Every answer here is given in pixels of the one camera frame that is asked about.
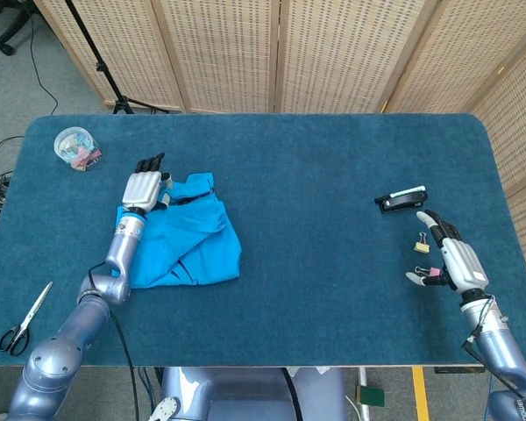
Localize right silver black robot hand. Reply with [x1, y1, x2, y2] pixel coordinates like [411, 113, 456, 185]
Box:
[405, 209, 490, 294]

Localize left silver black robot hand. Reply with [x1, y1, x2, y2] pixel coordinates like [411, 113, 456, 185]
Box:
[121, 152, 175, 216]

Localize blue printed T-shirt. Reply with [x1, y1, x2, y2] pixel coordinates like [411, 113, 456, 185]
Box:
[126, 172, 243, 290]

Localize pink binder clip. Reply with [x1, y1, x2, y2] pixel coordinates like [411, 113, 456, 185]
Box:
[414, 265, 442, 282]

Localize clear plastic clip jar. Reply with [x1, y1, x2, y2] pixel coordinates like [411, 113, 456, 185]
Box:
[53, 126, 103, 173]

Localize black stapler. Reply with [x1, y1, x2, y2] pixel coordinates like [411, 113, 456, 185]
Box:
[373, 184, 429, 216]

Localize black tripod stand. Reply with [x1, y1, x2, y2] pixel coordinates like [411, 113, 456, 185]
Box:
[63, 0, 170, 115]

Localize yellow floor tape strip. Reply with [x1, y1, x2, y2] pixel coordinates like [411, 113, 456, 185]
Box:
[410, 366, 431, 421]

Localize green box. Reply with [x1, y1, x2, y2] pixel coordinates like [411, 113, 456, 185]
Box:
[354, 385, 386, 407]

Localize blue carpet table cover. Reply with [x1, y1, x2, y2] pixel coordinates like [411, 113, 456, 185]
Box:
[0, 112, 526, 368]

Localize black office chair base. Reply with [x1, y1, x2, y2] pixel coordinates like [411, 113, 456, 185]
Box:
[0, 0, 39, 57]

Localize blue-grey robot torso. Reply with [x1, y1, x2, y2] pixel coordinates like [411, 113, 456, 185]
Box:
[148, 366, 347, 421]

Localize thin black floor cable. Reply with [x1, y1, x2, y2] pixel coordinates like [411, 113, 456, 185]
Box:
[28, 17, 60, 116]

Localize black-handled scissors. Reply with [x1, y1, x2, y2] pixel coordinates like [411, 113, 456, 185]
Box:
[0, 281, 53, 357]

